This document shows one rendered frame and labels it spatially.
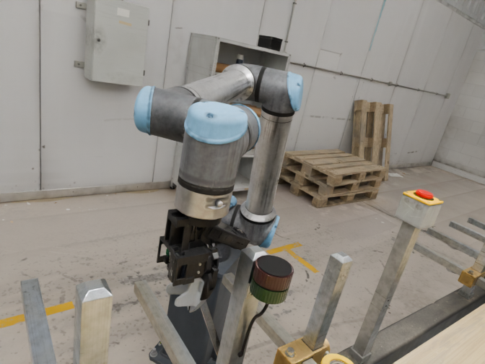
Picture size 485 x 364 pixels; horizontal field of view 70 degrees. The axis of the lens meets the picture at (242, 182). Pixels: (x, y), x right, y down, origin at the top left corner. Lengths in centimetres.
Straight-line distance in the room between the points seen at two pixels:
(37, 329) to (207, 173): 40
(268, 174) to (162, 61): 227
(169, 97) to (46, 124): 257
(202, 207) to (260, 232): 92
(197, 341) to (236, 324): 113
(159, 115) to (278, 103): 58
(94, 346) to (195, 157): 27
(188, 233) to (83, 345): 20
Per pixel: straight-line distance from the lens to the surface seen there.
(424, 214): 92
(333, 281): 79
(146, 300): 92
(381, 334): 132
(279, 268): 55
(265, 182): 130
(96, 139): 330
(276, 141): 121
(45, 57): 310
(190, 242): 58
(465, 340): 111
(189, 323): 173
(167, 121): 64
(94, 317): 48
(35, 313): 76
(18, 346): 208
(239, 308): 62
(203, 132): 49
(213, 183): 51
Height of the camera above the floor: 146
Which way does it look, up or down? 20 degrees down
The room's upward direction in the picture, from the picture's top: 12 degrees clockwise
